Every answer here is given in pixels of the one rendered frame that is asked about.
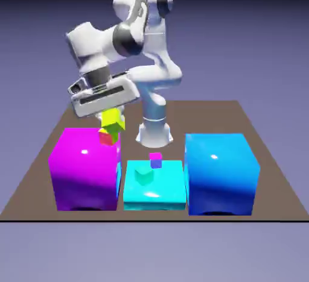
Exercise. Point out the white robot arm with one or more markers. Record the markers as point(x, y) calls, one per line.
point(154, 53)

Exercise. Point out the small teal cube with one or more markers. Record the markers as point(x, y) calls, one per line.
point(144, 176)

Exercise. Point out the large cyan box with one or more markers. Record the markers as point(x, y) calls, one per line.
point(157, 185)

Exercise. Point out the small yellow cube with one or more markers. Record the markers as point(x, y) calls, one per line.
point(111, 118)

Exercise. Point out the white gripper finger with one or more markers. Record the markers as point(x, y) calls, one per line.
point(122, 118)
point(99, 117)

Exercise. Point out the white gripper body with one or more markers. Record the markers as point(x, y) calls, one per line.
point(106, 100)

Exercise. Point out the large blue box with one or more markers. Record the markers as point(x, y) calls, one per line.
point(221, 173)

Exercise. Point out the small red cube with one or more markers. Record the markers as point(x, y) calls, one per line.
point(106, 139)

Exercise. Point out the large magenta box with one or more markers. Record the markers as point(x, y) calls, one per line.
point(82, 166)

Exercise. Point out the small purple cube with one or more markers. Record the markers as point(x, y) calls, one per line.
point(156, 162)

